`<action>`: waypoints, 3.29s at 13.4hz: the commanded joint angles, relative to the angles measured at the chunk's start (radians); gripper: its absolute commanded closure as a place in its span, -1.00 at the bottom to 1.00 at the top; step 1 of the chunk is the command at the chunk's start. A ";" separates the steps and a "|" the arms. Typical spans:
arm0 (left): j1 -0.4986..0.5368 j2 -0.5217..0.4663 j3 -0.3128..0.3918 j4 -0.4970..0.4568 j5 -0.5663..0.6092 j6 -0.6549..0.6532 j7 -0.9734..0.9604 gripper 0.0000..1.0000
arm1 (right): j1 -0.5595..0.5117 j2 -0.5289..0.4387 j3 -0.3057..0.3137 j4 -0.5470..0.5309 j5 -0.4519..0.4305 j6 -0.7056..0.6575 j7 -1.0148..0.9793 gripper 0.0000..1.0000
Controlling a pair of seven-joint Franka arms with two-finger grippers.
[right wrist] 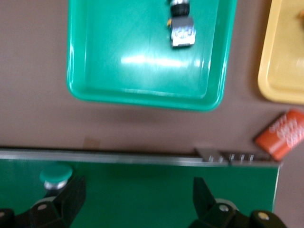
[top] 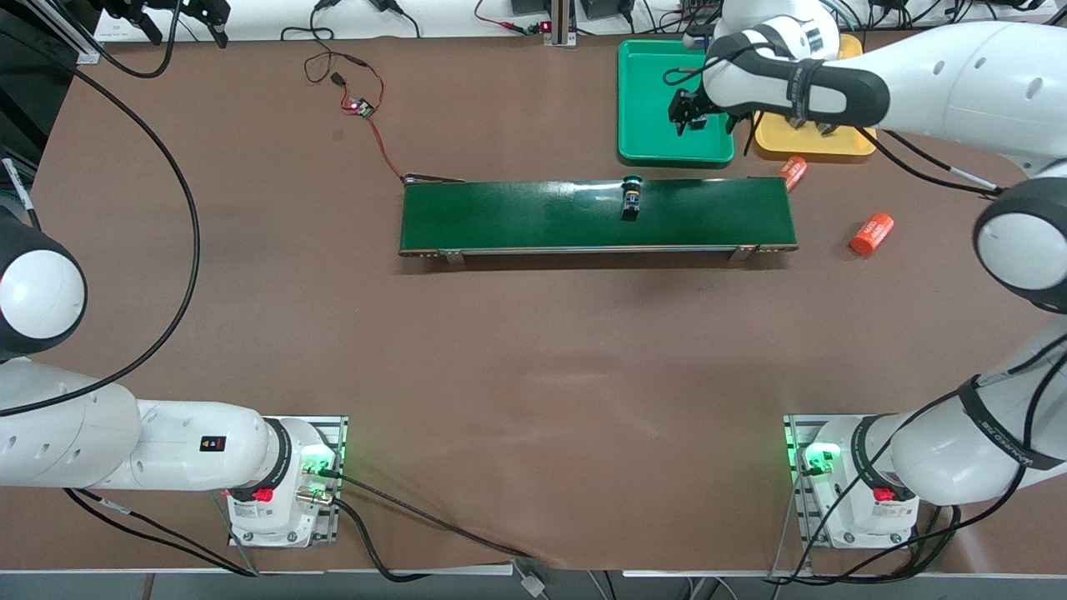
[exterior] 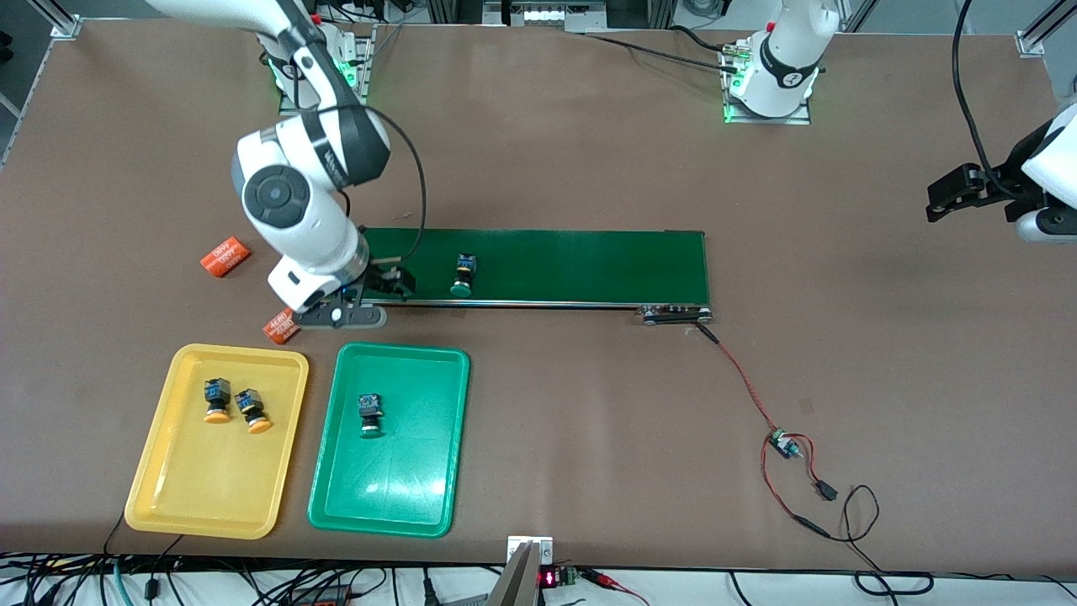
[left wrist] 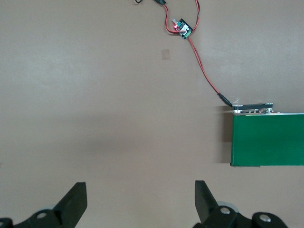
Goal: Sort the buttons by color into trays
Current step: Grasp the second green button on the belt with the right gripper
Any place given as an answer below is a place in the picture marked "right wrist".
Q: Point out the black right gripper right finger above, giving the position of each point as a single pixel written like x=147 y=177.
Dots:
x=202 y=199

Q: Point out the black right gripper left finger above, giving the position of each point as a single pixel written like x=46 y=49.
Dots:
x=72 y=199

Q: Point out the green mushroom push button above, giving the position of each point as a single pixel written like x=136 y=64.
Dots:
x=55 y=174
x=181 y=31

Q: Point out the orange cylinder with white print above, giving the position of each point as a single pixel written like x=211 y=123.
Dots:
x=282 y=135

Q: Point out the green conveyor belt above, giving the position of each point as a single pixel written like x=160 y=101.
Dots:
x=142 y=185

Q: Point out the brown tape piece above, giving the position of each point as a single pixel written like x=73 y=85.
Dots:
x=92 y=141

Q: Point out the green plastic tray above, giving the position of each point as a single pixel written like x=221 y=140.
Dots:
x=118 y=47

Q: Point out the yellow plastic tray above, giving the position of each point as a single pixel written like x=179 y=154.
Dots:
x=282 y=59

